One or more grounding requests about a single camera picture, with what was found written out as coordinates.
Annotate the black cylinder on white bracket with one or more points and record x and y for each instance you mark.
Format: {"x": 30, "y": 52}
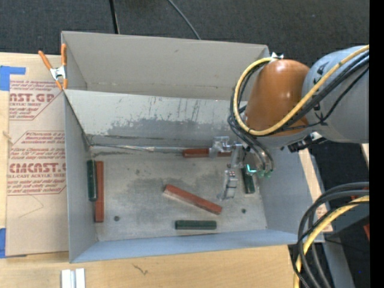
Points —
{"x": 297, "y": 145}

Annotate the brown cardboard board red print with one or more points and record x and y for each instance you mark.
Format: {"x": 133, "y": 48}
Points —
{"x": 33, "y": 160}

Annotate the red-brown flat block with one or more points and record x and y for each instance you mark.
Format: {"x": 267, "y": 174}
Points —
{"x": 99, "y": 190}
{"x": 195, "y": 200}
{"x": 195, "y": 152}

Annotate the grey metal bin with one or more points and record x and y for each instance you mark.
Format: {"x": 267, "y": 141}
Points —
{"x": 168, "y": 121}

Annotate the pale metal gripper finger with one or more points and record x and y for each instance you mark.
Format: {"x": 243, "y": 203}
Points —
{"x": 230, "y": 184}
{"x": 216, "y": 147}

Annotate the dark green flat block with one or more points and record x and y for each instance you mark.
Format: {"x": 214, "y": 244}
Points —
{"x": 91, "y": 180}
{"x": 249, "y": 184}
{"x": 195, "y": 224}

